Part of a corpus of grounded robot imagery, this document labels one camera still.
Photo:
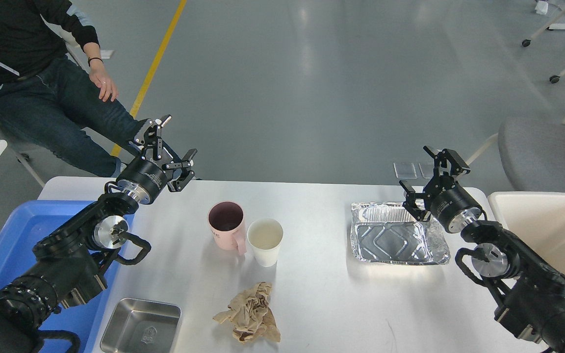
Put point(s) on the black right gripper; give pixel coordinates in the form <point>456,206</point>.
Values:
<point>443,197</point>

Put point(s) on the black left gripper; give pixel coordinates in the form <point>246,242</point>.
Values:
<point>157,168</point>

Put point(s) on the pink mug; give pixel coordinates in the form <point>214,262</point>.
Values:
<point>227,224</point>

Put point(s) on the stainless steel tray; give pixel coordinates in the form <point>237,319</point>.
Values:
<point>141,326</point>

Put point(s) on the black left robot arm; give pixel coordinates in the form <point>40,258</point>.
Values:
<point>71,262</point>

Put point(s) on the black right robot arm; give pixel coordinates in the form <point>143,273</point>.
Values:
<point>528,291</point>

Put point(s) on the person's hand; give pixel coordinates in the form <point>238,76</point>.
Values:
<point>99,76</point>

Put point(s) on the aluminium foil tray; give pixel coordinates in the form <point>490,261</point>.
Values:
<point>384,232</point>

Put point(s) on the grey office chair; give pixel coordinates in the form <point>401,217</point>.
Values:
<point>532,153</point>

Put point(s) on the white paper cup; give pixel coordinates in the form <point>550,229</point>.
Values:
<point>264,237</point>

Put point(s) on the cream plastic bin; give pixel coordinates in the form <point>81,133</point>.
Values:
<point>538,218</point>

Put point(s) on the seated person in black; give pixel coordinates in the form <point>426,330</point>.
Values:
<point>46,95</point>

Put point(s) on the crumpled brown paper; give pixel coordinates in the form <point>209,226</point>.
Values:
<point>250,315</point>

